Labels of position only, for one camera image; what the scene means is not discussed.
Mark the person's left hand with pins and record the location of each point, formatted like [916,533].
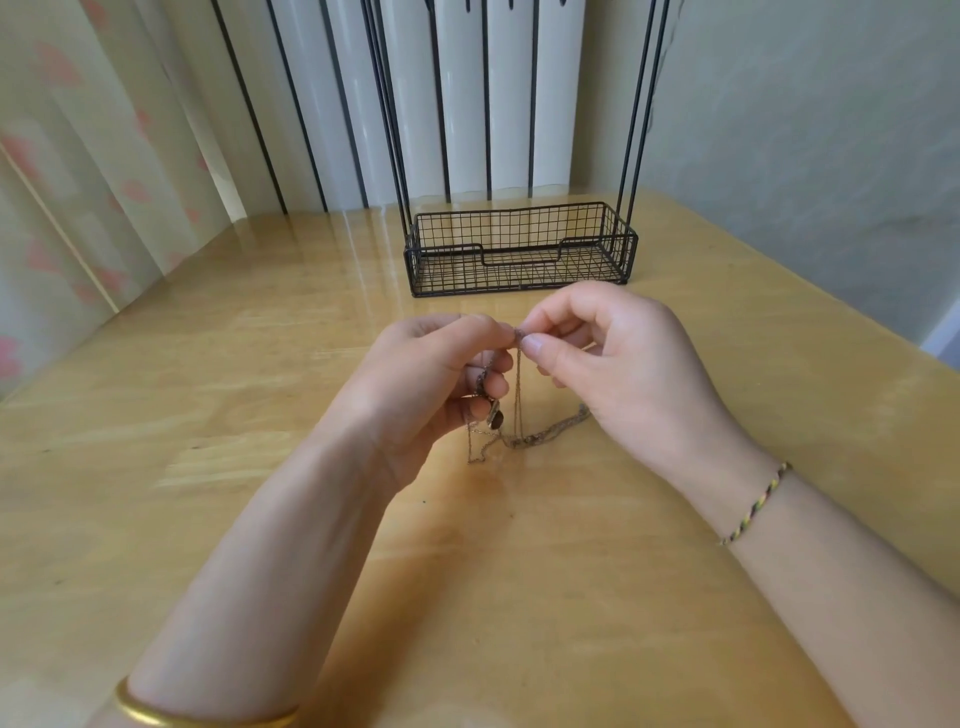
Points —
[413,393]

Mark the person's right hand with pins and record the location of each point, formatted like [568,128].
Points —
[638,375]

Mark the person's left forearm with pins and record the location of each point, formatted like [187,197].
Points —
[233,600]

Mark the white black-striped curtain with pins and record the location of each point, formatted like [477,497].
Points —
[345,105]

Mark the gold bangle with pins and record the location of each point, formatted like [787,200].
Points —
[188,711]

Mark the pink floral curtain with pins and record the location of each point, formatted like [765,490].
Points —
[83,180]

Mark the white door frame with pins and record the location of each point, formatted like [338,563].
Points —
[944,333]

